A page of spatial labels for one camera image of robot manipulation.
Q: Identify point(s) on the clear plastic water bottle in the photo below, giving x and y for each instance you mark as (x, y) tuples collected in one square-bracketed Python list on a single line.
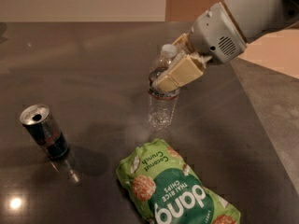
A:
[(162, 104)]

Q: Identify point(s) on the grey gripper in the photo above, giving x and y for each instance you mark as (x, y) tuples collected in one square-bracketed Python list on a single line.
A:
[(214, 33)]

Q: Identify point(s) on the opened blue energy drink can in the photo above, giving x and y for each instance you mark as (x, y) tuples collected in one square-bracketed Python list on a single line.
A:
[(40, 123)]

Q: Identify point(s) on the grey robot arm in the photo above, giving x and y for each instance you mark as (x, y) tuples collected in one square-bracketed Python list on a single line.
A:
[(255, 18)]

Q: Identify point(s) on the green rice chip bag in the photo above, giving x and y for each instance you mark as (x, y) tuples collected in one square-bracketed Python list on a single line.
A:
[(166, 190)]

